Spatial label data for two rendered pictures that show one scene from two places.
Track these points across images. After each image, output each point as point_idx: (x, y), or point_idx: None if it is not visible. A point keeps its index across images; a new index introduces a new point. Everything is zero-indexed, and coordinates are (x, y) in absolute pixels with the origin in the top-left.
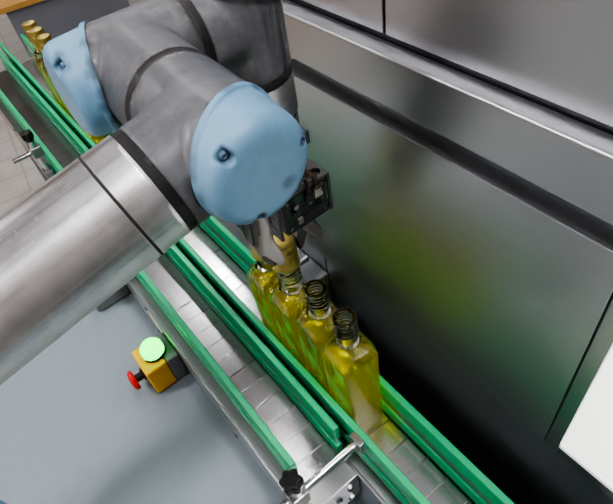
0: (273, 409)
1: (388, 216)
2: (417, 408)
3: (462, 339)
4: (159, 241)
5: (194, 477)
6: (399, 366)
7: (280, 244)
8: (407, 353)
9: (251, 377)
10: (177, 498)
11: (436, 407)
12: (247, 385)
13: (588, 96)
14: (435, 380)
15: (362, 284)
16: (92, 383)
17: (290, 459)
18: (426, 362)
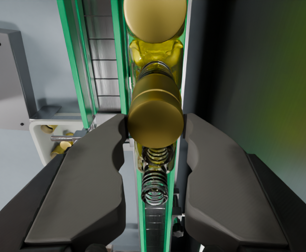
0: (108, 50)
1: None
2: (201, 81)
3: None
4: None
5: (49, 12)
6: (217, 55)
7: (148, 132)
8: (224, 72)
9: (106, 7)
10: (33, 18)
11: (209, 88)
12: (99, 12)
13: None
14: (218, 97)
15: (244, 54)
16: None
17: (86, 125)
18: (223, 94)
